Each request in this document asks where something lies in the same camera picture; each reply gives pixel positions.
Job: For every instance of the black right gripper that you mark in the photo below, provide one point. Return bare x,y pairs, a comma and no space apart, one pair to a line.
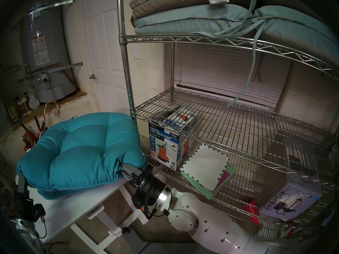
148,188

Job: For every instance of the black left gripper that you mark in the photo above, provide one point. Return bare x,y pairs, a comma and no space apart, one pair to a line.
26,207

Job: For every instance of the teal tufted seat cushion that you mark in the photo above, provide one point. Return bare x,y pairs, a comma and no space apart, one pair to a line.
82,150
53,194

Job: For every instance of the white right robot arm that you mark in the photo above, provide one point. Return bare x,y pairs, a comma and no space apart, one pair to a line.
212,224

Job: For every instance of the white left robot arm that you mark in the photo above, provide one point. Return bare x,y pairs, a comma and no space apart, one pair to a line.
29,237

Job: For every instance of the pale blue tie cushion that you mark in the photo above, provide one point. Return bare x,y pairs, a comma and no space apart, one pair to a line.
185,20

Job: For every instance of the tan flat cushion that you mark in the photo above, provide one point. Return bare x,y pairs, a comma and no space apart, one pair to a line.
169,0

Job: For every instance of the clear glass bowl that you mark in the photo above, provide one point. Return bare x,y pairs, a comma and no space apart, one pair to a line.
160,176

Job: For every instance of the utility pump cardboard box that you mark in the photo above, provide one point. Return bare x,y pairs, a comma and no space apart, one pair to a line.
169,139

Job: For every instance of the white folding table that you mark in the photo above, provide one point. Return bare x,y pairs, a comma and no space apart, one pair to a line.
79,203

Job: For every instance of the white zigzag-edged paper sheet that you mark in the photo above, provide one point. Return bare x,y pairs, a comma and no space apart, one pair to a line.
206,168

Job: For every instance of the crumpled aluminium foil ball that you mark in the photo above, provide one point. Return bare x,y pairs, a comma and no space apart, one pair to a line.
33,102

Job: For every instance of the purple zigzag-edged paper sheet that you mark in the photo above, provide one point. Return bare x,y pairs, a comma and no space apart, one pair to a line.
225,179

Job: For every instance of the grey water heater tank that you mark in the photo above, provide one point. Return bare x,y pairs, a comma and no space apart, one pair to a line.
50,60

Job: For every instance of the red plastic package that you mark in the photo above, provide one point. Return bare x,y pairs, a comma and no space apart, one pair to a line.
251,209

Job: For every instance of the white panel door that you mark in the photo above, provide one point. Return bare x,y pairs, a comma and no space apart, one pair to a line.
103,44

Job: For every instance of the white lamp product box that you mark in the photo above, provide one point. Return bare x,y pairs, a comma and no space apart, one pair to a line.
294,200

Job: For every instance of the dark LED product box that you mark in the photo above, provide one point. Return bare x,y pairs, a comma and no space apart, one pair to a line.
323,208

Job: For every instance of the white wall light switch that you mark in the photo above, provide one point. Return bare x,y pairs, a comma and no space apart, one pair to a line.
136,53

